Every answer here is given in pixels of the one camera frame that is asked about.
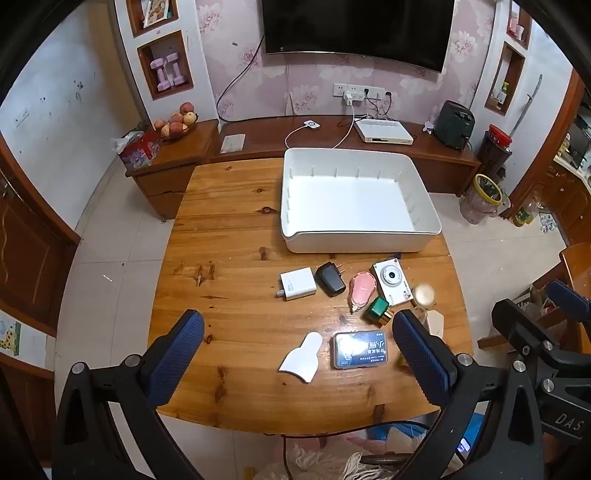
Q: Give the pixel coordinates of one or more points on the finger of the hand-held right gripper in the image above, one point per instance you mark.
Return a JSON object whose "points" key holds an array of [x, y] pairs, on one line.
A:
{"points": [[570, 300], [512, 318]]}

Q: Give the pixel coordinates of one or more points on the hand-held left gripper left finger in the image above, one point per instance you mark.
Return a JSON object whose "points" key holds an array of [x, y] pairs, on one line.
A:
{"points": [[184, 344]]}

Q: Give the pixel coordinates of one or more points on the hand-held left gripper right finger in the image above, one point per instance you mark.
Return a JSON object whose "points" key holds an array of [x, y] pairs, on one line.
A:
{"points": [[420, 360]]}

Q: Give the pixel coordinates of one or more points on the blue tin case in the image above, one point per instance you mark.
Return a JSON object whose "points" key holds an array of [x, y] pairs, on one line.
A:
{"points": [[360, 349]]}

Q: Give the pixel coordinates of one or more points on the green bottle with gold cap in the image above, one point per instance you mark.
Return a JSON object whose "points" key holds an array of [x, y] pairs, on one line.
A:
{"points": [[377, 308]]}

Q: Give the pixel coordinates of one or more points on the white plastic scraper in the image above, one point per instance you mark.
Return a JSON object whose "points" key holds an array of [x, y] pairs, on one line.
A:
{"points": [[300, 362]]}

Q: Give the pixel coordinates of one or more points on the black charger plug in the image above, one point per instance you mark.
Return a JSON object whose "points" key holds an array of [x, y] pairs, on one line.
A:
{"points": [[330, 279]]}

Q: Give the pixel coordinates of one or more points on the white charger block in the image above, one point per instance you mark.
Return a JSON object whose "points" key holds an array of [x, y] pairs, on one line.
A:
{"points": [[298, 284]]}

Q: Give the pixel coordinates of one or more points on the white plastic storage tray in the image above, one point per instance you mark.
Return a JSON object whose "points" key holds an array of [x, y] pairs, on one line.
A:
{"points": [[351, 198]]}

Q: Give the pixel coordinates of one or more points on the beige bottle with round cap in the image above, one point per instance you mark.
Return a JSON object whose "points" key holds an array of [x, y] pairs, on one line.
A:
{"points": [[424, 295]]}

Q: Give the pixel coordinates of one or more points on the clear jar with yellow rim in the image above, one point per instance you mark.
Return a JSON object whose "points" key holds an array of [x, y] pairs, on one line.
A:
{"points": [[480, 203]]}

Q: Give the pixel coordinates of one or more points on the white fringed cloth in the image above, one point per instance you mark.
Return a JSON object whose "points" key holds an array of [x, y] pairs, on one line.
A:
{"points": [[323, 461]]}

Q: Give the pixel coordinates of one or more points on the wooden side cabinet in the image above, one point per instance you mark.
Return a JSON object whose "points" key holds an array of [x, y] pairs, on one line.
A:
{"points": [[171, 184]]}

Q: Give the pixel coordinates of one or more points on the dark jar with red lid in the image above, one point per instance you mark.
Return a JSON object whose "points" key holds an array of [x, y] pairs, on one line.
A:
{"points": [[494, 152]]}

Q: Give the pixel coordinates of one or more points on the wooden cupboard doors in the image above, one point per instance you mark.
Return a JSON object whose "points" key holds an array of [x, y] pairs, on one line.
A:
{"points": [[32, 249]]}

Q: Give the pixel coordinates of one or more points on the red tissue box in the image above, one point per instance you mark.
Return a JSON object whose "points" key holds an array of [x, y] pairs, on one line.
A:
{"points": [[138, 154]]}

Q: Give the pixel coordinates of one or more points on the metal rod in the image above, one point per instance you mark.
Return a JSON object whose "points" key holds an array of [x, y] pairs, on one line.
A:
{"points": [[526, 104]]}

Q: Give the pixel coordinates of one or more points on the white paper card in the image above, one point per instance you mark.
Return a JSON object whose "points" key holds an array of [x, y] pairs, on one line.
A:
{"points": [[232, 143]]}

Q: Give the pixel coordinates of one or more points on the wooden television cabinet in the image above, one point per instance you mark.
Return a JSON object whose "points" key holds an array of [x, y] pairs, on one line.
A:
{"points": [[268, 138]]}

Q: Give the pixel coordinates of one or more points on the white set-top box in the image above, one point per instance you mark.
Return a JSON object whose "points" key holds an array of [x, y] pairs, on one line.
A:
{"points": [[383, 131]]}

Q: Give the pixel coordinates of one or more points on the pink dumbbell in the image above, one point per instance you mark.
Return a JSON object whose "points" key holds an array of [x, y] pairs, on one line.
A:
{"points": [[175, 69], [162, 74]]}

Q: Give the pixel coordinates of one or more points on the framed picture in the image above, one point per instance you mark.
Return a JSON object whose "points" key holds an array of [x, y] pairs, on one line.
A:
{"points": [[156, 11]]}

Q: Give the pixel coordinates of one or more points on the white compact camera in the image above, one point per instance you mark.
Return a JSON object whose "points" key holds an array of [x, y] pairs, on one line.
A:
{"points": [[392, 281]]}

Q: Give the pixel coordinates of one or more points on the colourful wall sticker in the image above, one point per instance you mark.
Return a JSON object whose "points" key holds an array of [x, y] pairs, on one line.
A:
{"points": [[9, 337]]}

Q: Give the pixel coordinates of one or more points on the white wall adapter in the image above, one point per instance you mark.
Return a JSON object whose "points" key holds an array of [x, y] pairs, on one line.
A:
{"points": [[348, 98]]}

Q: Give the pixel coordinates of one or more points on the white wall outlet row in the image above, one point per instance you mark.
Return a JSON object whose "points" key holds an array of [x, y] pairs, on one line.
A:
{"points": [[362, 90]]}

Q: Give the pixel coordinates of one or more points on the black wall television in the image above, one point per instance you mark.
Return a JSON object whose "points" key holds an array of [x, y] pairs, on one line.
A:
{"points": [[355, 27]]}

